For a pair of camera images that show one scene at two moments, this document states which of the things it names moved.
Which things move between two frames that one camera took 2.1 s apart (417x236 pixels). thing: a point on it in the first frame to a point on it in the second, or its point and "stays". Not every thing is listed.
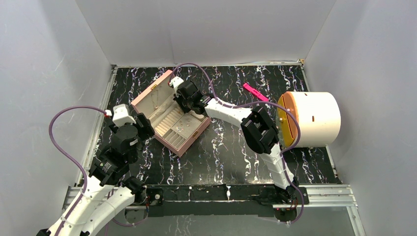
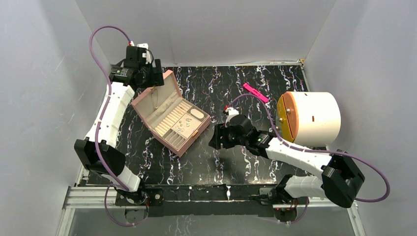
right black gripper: x=178 y=100 to x=220 y=130
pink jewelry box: x=176 y=131 stays
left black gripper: x=146 y=130 to x=157 y=79
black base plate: x=187 y=199 stays
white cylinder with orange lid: x=319 y=115 stays
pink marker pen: x=255 y=92 stays
